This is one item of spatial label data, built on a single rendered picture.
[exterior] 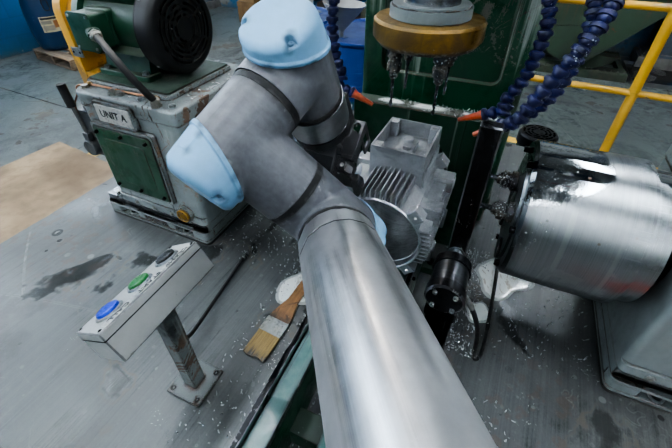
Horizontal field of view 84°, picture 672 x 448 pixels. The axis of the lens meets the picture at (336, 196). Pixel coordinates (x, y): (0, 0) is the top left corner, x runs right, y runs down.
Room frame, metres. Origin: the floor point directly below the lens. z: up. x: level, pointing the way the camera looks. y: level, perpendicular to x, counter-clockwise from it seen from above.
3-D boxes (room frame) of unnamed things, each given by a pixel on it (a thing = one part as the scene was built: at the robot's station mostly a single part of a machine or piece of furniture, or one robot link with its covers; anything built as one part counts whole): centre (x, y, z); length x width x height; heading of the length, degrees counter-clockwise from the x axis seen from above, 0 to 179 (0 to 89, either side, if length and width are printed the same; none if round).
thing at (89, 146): (0.82, 0.58, 1.07); 0.08 x 0.07 x 0.20; 156
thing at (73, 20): (0.85, 0.46, 1.16); 0.33 x 0.26 x 0.42; 66
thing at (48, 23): (4.86, 2.94, 0.37); 1.20 x 0.80 x 0.74; 148
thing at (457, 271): (0.53, -0.28, 0.92); 0.45 x 0.13 x 0.24; 156
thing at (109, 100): (0.86, 0.41, 0.99); 0.35 x 0.31 x 0.37; 66
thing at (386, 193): (0.57, -0.11, 1.01); 0.20 x 0.19 x 0.19; 155
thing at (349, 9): (2.29, -0.05, 0.93); 0.25 x 0.24 x 0.25; 153
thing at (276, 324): (0.46, 0.11, 0.80); 0.21 x 0.05 x 0.01; 153
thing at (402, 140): (0.61, -0.13, 1.11); 0.12 x 0.11 x 0.07; 155
